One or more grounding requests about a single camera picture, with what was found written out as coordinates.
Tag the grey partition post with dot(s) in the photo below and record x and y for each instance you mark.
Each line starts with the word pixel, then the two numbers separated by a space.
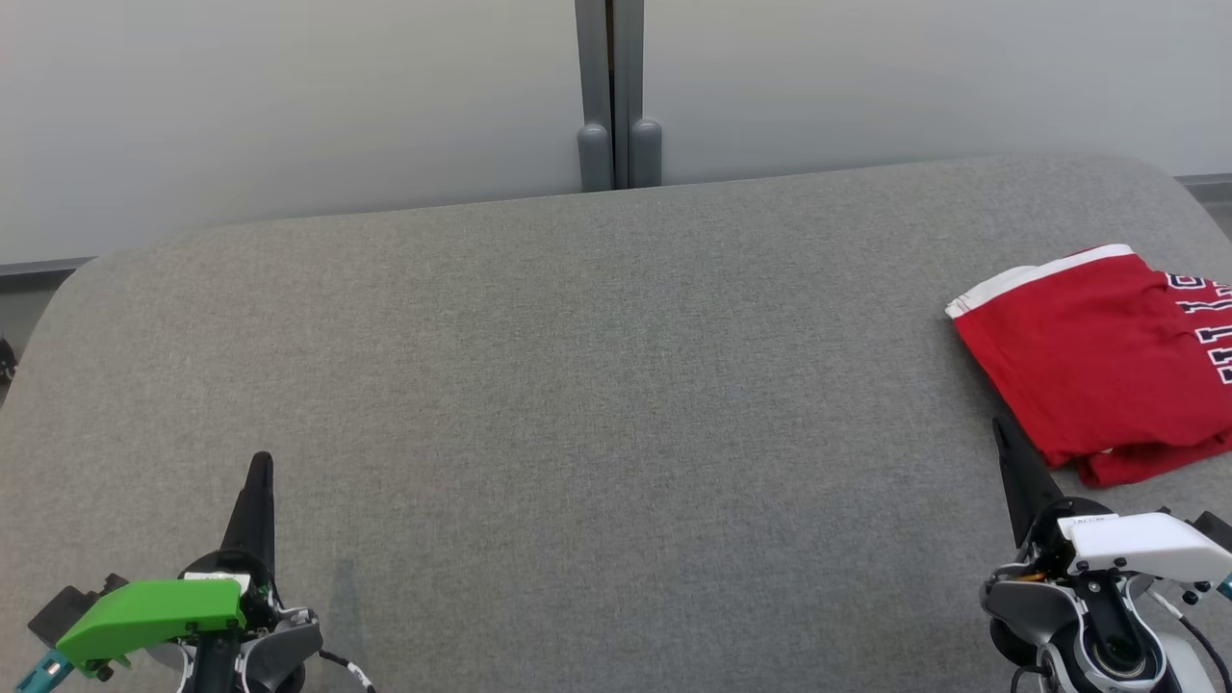
pixel 619 87

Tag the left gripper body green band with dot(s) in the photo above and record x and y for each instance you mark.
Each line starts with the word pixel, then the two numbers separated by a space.
pixel 154 611

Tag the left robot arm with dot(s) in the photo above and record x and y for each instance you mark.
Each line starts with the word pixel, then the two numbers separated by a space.
pixel 260 659

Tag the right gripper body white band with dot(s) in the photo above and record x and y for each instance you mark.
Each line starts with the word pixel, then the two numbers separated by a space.
pixel 1145 544

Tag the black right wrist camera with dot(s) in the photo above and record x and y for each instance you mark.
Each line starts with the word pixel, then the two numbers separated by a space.
pixel 1215 531

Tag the black floor fixture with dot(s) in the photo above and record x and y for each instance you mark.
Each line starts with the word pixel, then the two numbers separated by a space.
pixel 6 361

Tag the grey fabric sofa cushion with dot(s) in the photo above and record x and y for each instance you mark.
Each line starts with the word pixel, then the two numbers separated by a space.
pixel 597 433

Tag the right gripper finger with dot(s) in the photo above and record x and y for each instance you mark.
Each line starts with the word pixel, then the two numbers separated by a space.
pixel 1013 481
pixel 1041 486

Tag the red shorts white trim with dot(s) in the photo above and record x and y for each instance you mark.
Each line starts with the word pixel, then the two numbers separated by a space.
pixel 1078 366

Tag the teal left camera connector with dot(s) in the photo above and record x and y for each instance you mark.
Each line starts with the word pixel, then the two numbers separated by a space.
pixel 38 672

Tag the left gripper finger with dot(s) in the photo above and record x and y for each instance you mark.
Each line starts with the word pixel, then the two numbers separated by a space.
pixel 241 525
pixel 266 520

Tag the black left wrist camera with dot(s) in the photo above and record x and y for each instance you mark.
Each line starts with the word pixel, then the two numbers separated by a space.
pixel 67 606

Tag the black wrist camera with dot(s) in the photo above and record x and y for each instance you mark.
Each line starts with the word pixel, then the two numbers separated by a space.
pixel 1215 531
pixel 67 606

